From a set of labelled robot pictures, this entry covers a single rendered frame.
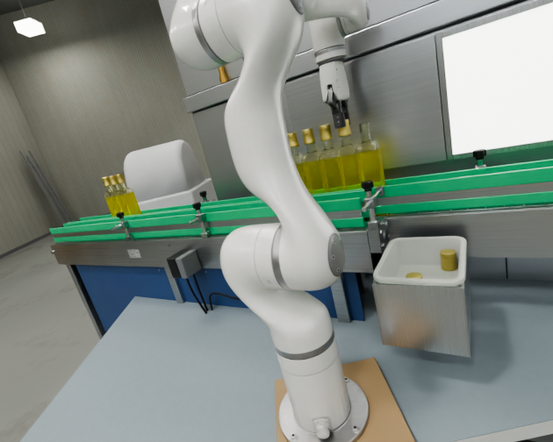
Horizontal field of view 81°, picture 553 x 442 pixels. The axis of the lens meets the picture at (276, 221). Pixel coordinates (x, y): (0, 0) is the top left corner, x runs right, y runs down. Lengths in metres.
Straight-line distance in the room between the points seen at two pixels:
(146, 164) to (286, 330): 2.71
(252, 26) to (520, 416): 0.81
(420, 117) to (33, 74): 12.08
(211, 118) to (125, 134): 9.98
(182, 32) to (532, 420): 0.90
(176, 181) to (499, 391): 2.69
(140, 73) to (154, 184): 8.33
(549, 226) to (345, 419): 0.62
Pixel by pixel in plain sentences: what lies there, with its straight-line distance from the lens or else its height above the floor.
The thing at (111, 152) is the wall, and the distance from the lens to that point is 11.58.
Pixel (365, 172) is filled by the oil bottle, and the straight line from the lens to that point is 0.96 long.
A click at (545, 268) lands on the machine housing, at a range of 1.23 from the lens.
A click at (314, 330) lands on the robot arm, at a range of 0.60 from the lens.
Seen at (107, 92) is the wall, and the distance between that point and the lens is 11.57.
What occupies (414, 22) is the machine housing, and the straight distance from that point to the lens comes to 1.08.
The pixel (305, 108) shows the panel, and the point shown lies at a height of 1.40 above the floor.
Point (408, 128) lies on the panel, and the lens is 1.07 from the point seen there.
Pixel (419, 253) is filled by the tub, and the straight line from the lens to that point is 0.90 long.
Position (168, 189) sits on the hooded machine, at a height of 1.07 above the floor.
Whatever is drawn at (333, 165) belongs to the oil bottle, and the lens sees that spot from 0.99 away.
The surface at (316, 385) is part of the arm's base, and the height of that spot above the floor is 0.90.
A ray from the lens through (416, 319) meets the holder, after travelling 0.75.
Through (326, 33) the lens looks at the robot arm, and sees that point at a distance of 0.96.
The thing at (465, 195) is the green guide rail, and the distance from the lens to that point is 0.93.
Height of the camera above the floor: 1.35
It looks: 15 degrees down
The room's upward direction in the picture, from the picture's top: 14 degrees counter-clockwise
